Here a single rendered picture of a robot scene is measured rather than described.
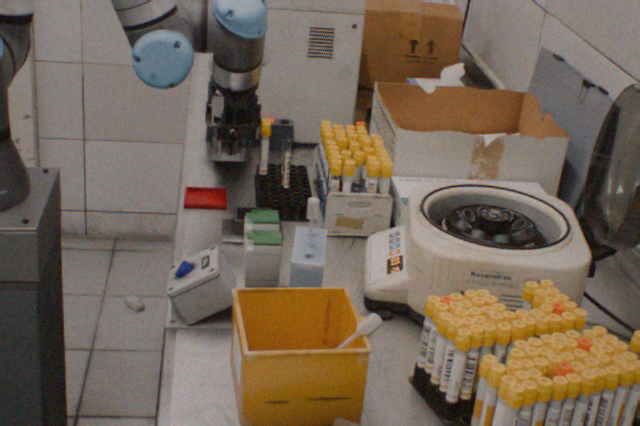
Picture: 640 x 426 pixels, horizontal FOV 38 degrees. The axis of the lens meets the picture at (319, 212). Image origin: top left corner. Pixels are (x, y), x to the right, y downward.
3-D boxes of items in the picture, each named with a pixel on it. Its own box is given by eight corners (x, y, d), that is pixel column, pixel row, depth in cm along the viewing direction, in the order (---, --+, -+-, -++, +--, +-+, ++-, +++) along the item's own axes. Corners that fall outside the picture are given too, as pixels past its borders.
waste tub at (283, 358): (228, 361, 111) (231, 287, 107) (339, 358, 113) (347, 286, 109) (239, 433, 99) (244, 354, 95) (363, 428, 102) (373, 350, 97)
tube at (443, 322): (433, 402, 106) (445, 321, 102) (423, 394, 107) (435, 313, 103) (444, 398, 107) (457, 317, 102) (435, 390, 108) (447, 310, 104)
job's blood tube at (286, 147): (279, 196, 154) (282, 138, 150) (287, 196, 154) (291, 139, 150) (280, 199, 153) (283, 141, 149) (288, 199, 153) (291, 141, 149)
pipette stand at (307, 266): (279, 291, 127) (285, 225, 122) (331, 296, 127) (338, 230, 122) (273, 331, 118) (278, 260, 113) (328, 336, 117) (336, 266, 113)
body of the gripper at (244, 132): (208, 149, 149) (210, 99, 139) (209, 108, 154) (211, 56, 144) (256, 151, 150) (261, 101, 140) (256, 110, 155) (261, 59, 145)
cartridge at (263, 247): (243, 272, 131) (246, 228, 128) (277, 273, 131) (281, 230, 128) (244, 286, 127) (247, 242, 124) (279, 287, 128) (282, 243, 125)
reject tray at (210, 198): (184, 190, 154) (184, 186, 153) (226, 192, 155) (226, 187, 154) (183, 208, 148) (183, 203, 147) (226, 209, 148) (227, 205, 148)
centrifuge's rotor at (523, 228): (428, 228, 136) (434, 183, 133) (534, 239, 136) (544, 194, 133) (433, 279, 122) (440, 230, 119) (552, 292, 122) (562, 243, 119)
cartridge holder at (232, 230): (221, 226, 143) (222, 205, 141) (280, 228, 144) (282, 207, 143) (221, 243, 138) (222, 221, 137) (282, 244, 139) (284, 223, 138)
